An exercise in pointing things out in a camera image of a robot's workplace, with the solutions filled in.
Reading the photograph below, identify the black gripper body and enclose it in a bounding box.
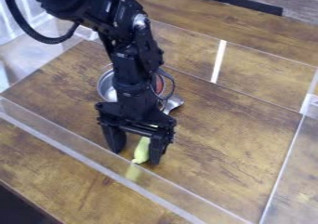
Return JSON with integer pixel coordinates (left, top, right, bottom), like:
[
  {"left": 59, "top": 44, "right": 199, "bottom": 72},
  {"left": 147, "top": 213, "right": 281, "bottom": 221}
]
[{"left": 96, "top": 82, "right": 177, "bottom": 138}]

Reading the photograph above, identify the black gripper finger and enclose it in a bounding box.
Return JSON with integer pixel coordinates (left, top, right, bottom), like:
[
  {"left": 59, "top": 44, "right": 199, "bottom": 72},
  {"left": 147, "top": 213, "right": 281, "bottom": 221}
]
[
  {"left": 150, "top": 134, "right": 174, "bottom": 165},
  {"left": 102, "top": 125, "right": 127, "bottom": 153}
]

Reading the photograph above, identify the green handled metal spoon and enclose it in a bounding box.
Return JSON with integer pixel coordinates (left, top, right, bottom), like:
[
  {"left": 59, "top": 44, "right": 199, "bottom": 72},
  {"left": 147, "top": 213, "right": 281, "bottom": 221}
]
[{"left": 131, "top": 94, "right": 186, "bottom": 165}]

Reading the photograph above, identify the small silver metal pot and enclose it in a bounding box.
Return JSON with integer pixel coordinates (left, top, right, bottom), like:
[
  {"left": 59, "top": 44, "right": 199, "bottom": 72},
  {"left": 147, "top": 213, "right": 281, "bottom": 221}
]
[{"left": 96, "top": 63, "right": 167, "bottom": 103}]

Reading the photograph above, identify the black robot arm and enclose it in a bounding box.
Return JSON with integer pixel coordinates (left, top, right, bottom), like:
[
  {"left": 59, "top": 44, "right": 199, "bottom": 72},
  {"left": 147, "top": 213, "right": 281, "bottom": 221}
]
[{"left": 39, "top": 0, "right": 177, "bottom": 165}]

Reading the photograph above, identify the white red mushroom toy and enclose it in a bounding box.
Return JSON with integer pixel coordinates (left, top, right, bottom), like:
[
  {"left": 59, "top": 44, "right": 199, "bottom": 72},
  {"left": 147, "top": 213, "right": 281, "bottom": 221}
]
[{"left": 155, "top": 74, "right": 165, "bottom": 94}]

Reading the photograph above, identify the black strip on table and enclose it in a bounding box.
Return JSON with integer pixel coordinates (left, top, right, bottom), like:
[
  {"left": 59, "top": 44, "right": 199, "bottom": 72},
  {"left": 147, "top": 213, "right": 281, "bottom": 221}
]
[{"left": 213, "top": 0, "right": 284, "bottom": 16}]

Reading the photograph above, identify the clear acrylic enclosure wall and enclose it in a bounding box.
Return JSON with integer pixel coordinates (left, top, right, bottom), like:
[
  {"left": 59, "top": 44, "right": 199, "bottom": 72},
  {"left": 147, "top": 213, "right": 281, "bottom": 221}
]
[{"left": 0, "top": 97, "right": 253, "bottom": 224}]

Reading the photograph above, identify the clear acrylic bracket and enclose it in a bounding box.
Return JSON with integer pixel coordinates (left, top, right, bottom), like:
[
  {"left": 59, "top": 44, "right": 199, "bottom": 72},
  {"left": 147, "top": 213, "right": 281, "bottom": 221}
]
[{"left": 75, "top": 26, "right": 98, "bottom": 41}]

